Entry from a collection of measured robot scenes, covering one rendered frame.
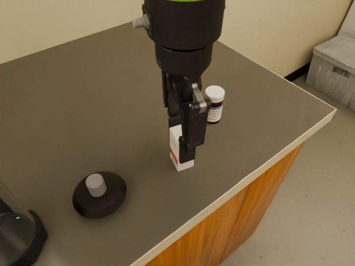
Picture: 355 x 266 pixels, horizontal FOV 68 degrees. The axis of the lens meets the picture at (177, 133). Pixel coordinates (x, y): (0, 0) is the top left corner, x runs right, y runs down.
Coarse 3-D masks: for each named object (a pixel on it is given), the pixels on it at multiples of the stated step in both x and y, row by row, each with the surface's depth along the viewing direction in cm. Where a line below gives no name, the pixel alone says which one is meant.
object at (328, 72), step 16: (320, 48) 198; (336, 48) 198; (352, 48) 198; (320, 64) 202; (336, 64) 190; (352, 64) 184; (320, 80) 209; (336, 80) 197; (352, 80) 187; (336, 96) 204; (352, 96) 193
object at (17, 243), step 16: (0, 192) 32; (0, 208) 32; (16, 208) 36; (0, 224) 33; (16, 224) 35; (32, 224) 40; (0, 240) 33; (16, 240) 36; (32, 240) 39; (0, 256) 35; (16, 256) 37
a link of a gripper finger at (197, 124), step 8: (192, 104) 34; (208, 104) 34; (192, 112) 35; (192, 120) 36; (200, 120) 37; (192, 128) 37; (200, 128) 38; (192, 136) 39; (200, 136) 40; (192, 144) 40
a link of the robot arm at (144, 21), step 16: (144, 0) 29; (160, 0) 26; (208, 0) 26; (224, 0) 28; (144, 16) 30; (160, 16) 28; (176, 16) 27; (192, 16) 27; (208, 16) 28; (160, 32) 29; (176, 32) 28; (192, 32) 28; (208, 32) 29; (176, 48) 30; (192, 48) 30
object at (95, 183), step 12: (84, 180) 46; (96, 180) 43; (108, 180) 46; (120, 180) 47; (84, 192) 44; (96, 192) 43; (108, 192) 44; (120, 192) 45; (84, 204) 43; (96, 204) 43; (108, 204) 43; (120, 204) 44; (84, 216) 43; (96, 216) 43
